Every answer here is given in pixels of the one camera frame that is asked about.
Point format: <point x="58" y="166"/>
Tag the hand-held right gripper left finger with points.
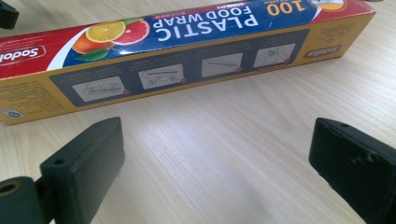
<point x="81" y="174"/>

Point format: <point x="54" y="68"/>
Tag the plastic food wrap box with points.
<point x="186" y="53"/>

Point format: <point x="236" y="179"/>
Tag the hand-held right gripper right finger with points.
<point x="358" y="168"/>

